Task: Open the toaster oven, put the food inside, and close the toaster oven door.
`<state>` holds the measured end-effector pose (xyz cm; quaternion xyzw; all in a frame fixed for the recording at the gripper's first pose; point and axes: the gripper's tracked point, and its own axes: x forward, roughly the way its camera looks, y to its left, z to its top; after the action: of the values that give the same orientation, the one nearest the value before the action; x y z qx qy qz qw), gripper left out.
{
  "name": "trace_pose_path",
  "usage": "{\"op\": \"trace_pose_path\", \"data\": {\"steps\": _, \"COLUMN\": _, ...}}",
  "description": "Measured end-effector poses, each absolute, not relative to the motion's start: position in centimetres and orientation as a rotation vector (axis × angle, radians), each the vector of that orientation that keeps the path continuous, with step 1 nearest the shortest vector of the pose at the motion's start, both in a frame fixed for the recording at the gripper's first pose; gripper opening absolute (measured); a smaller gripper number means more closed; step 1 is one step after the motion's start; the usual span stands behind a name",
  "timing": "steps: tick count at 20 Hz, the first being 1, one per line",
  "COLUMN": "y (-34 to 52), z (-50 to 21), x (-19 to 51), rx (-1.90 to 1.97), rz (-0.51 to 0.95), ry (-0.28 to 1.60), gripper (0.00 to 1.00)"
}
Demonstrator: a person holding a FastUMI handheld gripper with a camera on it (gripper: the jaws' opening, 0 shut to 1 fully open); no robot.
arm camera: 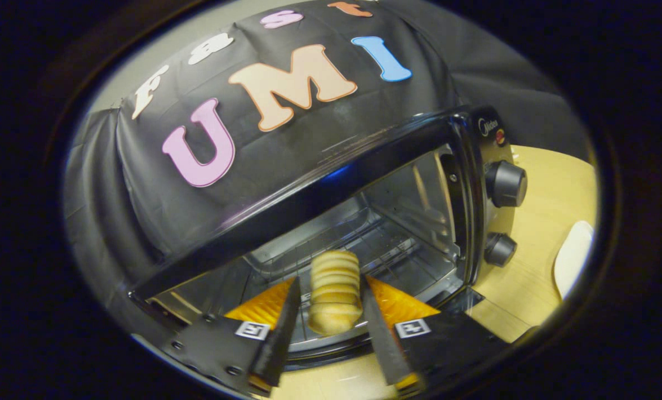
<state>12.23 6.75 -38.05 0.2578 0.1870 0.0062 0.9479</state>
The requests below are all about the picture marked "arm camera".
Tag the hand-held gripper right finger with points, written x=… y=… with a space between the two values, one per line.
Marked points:
x=386 y=344

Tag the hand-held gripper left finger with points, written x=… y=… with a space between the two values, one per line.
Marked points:
x=280 y=339

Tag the ridged bread roll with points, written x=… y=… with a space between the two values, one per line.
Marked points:
x=335 y=294

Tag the black toaster oven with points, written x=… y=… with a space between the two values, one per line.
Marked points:
x=319 y=194

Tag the black backdrop cloth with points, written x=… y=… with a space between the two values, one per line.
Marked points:
x=153 y=211

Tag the white oval plate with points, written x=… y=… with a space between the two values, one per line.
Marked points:
x=574 y=255

